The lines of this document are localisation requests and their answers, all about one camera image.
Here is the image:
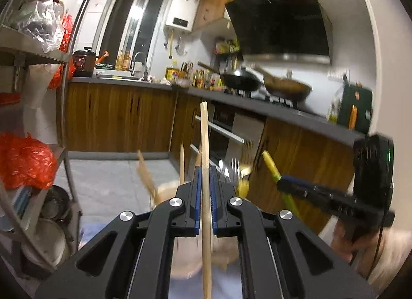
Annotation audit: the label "silver fork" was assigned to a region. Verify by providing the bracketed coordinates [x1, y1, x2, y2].
[228, 157, 241, 180]

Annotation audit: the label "metal kitchen faucet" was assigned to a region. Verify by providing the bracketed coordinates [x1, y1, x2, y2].
[133, 51, 149, 81]

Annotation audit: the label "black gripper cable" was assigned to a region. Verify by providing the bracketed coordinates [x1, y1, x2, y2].
[365, 183, 395, 282]

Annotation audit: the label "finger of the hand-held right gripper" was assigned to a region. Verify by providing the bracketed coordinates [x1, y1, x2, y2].
[276, 175, 356, 219]

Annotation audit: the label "black range hood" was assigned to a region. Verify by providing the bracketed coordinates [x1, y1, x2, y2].
[225, 0, 333, 65]

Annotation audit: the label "grey kitchen countertop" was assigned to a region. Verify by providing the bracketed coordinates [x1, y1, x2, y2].
[69, 75, 366, 147]

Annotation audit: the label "metal shelf rack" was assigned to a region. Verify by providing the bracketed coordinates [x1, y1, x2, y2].
[0, 0, 97, 287]

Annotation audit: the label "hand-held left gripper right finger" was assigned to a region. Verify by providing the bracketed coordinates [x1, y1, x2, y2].
[209, 167, 377, 299]

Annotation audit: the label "black wok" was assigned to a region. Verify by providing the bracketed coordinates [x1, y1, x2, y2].
[198, 61, 263, 92]

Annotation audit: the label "white wall water heater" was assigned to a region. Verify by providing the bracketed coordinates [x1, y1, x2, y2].
[165, 0, 200, 34]

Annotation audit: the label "kitchen window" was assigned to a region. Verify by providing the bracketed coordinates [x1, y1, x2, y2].
[97, 0, 166, 68]

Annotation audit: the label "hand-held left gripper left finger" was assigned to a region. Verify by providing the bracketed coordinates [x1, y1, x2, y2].
[35, 166, 203, 299]

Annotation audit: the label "dark red rice cooker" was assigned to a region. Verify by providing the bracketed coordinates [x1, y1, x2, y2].
[72, 47, 100, 77]

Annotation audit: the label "yellow training chopstick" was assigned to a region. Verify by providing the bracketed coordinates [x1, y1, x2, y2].
[262, 150, 303, 220]
[236, 178, 250, 197]

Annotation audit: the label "cream ceramic utensil holder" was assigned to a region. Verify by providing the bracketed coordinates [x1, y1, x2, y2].
[150, 180, 240, 278]

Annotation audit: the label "person's right hand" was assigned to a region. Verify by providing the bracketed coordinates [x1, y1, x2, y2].
[331, 222, 383, 264]

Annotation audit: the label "small steel pot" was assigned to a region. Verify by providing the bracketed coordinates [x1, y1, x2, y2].
[42, 185, 71, 220]

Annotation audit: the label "cooking oil bottles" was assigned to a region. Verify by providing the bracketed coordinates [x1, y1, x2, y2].
[115, 50, 132, 71]

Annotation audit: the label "wooden stove base cabinet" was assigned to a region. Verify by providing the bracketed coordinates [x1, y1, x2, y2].
[248, 117, 358, 235]

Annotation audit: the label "wooden sink base cabinet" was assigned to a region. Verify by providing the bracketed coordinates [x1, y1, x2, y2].
[66, 82, 177, 153]

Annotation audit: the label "brown wok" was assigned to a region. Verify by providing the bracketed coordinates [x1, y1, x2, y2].
[254, 65, 313, 101]

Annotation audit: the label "red plastic bag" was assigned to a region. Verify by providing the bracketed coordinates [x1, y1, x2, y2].
[0, 132, 58, 190]
[48, 12, 75, 90]

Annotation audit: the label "row of seasoning bottles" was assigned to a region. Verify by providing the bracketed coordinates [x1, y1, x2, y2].
[180, 62, 226, 90]

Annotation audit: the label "clear plastic bag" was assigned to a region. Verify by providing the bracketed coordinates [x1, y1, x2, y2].
[18, 0, 65, 53]

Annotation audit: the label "built-in steel oven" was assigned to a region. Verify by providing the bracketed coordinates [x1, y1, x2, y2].
[190, 102, 266, 174]

